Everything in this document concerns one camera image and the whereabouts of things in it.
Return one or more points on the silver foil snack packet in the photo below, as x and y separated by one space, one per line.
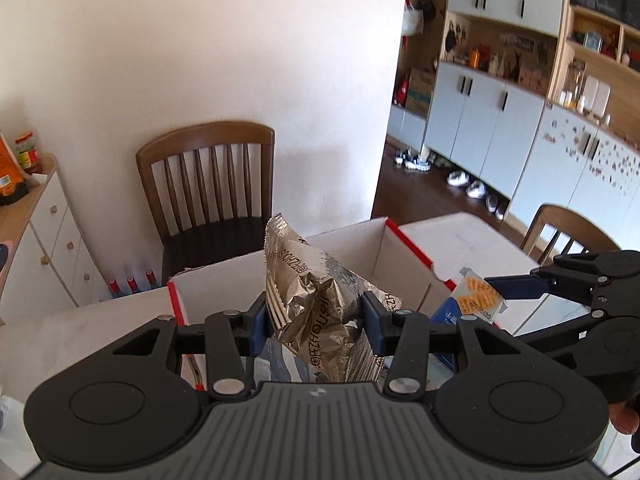
320 305

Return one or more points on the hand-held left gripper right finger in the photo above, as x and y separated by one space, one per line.
372 325

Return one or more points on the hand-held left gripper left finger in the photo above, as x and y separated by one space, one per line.
257 330

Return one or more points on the white hanging bag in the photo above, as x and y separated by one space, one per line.
412 20

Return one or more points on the red capped bottle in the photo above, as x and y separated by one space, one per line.
151 280
132 284
115 286

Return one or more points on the orange snack bag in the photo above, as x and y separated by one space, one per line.
7 175

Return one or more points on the blue cracker packet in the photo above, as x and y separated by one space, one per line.
475 300

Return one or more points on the brown wooden chair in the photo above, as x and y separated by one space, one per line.
205 135
560 220

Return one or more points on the red cardboard box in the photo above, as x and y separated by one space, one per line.
340 245

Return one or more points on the person's right hand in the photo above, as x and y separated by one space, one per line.
620 417

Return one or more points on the white wooden sideboard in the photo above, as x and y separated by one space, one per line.
55 240

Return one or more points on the white table desktop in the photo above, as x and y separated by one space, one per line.
100 320

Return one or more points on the red lidded jar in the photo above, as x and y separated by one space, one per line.
27 155

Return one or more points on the white shoe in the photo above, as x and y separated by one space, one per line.
476 190
492 203
502 210
457 178

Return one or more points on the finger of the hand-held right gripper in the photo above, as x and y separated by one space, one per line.
520 286
560 332

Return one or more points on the round blue coaster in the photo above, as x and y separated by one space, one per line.
5 255

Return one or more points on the red bag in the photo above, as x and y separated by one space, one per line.
401 90

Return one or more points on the blue white sneaker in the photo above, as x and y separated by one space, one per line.
400 156
419 162

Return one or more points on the brown cardboard box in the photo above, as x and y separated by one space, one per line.
420 90

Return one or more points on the grey wooden wall cabinet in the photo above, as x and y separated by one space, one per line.
475 110

